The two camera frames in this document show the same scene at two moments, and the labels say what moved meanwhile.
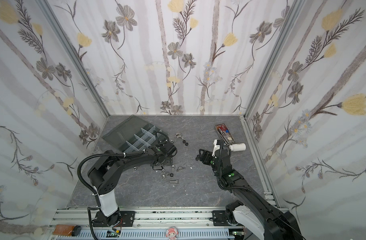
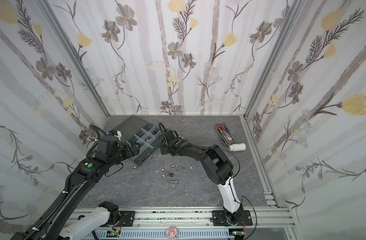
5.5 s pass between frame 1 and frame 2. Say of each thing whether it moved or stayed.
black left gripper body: moved
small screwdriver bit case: stayed
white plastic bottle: stayed
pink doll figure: stayed
